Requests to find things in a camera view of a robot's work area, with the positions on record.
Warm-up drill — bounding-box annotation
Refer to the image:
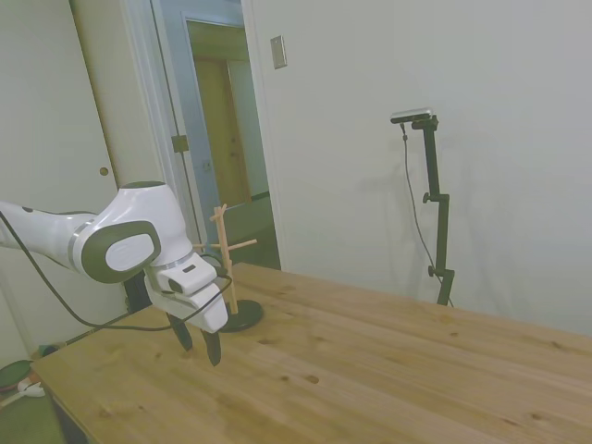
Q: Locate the white door with knob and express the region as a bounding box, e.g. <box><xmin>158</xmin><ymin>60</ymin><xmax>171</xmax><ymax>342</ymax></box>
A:
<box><xmin>0</xmin><ymin>0</ymin><xmax>122</xmax><ymax>357</ymax></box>

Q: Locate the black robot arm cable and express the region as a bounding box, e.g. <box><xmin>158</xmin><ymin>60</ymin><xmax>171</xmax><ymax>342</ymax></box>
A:
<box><xmin>0</xmin><ymin>210</ymin><xmax>234</xmax><ymax>333</ymax></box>

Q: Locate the green round floor object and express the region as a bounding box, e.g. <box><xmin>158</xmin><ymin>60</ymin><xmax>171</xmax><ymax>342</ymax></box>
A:
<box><xmin>0</xmin><ymin>359</ymin><xmax>34</xmax><ymax>395</ymax></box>

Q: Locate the metal wall switch plate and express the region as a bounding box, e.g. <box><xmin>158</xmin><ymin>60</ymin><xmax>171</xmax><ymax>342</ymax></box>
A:
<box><xmin>270</xmin><ymin>35</ymin><xmax>289</xmax><ymax>71</ymax></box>

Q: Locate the wooden mug tree black base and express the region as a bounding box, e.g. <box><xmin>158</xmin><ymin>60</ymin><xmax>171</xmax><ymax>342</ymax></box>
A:
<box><xmin>192</xmin><ymin>203</ymin><xmax>265</xmax><ymax>334</ymax></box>

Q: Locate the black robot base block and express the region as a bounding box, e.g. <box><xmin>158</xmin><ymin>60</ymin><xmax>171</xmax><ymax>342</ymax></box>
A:
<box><xmin>123</xmin><ymin>273</ymin><xmax>153</xmax><ymax>316</ymax></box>

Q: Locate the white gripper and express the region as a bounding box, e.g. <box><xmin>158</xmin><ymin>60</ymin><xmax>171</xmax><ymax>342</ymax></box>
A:
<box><xmin>146</xmin><ymin>273</ymin><xmax>230</xmax><ymax>368</ymax></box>

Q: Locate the grey camera on stand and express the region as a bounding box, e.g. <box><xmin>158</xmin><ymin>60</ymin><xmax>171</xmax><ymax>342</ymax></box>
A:
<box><xmin>390</xmin><ymin>106</ymin><xmax>437</xmax><ymax>126</ymax></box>

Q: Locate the brown wooden hallway door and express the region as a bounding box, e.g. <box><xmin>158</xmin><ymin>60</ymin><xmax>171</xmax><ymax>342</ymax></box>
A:
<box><xmin>192</xmin><ymin>56</ymin><xmax>254</xmax><ymax>208</ymax></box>

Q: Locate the white and orange floor object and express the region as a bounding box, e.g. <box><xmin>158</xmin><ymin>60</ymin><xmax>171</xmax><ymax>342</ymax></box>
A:
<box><xmin>17</xmin><ymin>376</ymin><xmax>47</xmax><ymax>399</ymax></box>

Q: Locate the grey-blue open door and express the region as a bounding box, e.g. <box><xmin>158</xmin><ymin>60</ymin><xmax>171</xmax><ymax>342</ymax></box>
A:
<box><xmin>150</xmin><ymin>0</ymin><xmax>222</xmax><ymax>249</ymax></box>

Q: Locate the black camera stand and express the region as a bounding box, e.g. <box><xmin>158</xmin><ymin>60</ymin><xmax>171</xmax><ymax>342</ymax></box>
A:
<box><xmin>410</xmin><ymin>116</ymin><xmax>457</xmax><ymax>307</ymax></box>
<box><xmin>400</xmin><ymin>122</ymin><xmax>457</xmax><ymax>309</ymax></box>

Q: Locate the blue enamel mug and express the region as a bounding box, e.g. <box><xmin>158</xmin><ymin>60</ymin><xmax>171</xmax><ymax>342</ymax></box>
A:
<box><xmin>205</xmin><ymin>252</ymin><xmax>232</xmax><ymax>281</ymax></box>

